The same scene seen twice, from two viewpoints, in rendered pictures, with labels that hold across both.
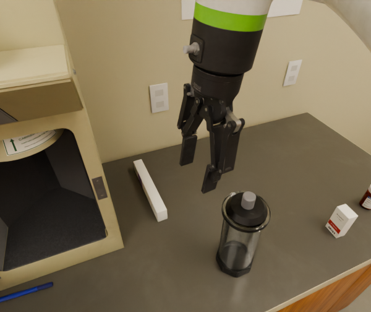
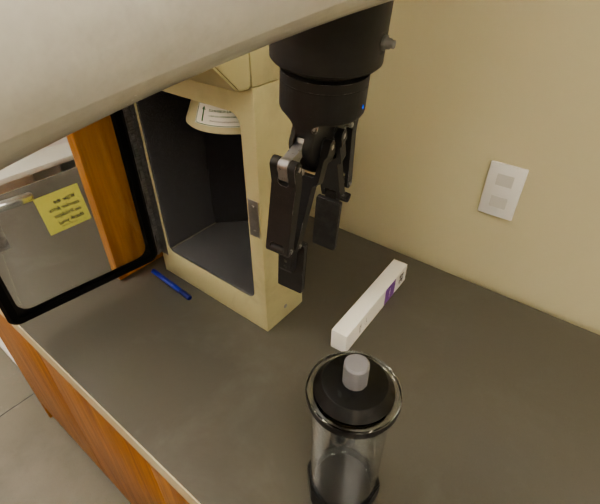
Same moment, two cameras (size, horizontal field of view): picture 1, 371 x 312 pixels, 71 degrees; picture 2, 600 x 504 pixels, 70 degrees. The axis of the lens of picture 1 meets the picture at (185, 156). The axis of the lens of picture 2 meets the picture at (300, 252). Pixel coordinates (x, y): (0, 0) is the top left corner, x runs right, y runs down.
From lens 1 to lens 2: 0.40 m
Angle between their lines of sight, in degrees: 46
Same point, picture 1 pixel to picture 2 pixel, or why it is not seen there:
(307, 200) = not seen: outside the picture
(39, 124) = (214, 95)
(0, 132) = (187, 89)
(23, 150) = (207, 123)
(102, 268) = (230, 328)
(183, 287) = (252, 428)
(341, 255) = not seen: outside the picture
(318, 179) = not seen: outside the picture
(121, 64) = (460, 105)
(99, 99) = (407, 147)
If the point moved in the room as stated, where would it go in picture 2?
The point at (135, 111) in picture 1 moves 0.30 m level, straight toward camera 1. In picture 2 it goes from (451, 192) to (359, 247)
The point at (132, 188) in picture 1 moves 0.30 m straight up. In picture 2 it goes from (359, 290) to (373, 165)
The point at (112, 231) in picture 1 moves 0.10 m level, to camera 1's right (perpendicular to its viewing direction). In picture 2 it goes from (259, 294) to (284, 329)
